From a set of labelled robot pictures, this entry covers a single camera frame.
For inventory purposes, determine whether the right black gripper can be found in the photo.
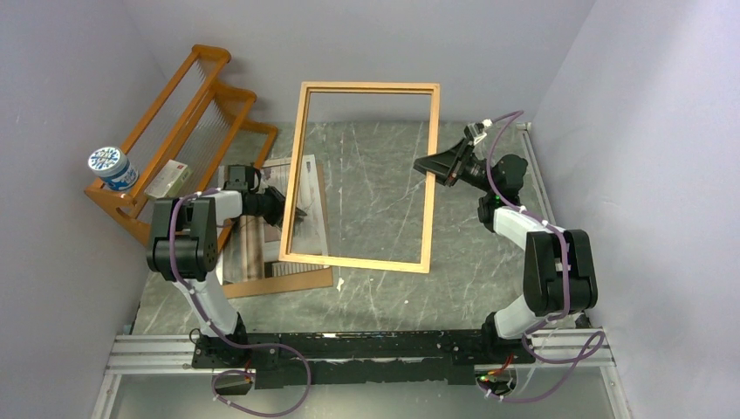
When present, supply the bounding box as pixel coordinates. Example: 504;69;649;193
413;137;497;195

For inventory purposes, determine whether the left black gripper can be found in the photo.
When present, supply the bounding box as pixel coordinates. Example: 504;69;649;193
249;185;306;227

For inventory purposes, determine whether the wooden picture frame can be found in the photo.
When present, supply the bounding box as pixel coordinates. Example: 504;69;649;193
278;81;442;275

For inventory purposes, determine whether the plant photo print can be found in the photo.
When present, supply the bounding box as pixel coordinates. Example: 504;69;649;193
216;154;332;285

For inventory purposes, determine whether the brown backing board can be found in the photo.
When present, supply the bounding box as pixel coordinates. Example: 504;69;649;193
216;156;334;299

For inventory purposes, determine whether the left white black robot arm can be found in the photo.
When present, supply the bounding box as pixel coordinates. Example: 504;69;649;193
147;165;305;367

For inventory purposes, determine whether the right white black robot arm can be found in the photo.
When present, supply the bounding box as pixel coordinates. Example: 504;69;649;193
413;139;598;364

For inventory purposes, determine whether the orange wooden shelf rack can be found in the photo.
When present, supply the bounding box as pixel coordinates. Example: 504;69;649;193
85;45;278;245

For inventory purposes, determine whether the white red small box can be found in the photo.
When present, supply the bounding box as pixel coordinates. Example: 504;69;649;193
144;160;191;201

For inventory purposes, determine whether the blue white round tin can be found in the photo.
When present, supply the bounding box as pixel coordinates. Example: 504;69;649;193
87;147;140;191

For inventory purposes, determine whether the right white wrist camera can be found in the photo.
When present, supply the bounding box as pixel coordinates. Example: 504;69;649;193
464;119;493;147

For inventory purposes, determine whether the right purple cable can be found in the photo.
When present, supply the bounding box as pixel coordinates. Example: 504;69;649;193
483;111;607;404

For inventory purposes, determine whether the purple cable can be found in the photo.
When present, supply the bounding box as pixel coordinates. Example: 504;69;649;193
168;188;313;419
483;111;607;404

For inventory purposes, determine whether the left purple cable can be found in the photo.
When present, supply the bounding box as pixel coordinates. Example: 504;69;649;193
168;188;313;419

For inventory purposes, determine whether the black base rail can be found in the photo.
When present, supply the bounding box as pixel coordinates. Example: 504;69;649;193
191;327;534;389

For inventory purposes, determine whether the aluminium extrusion rail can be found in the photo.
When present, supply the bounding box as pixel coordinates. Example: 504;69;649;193
92;329;631;418

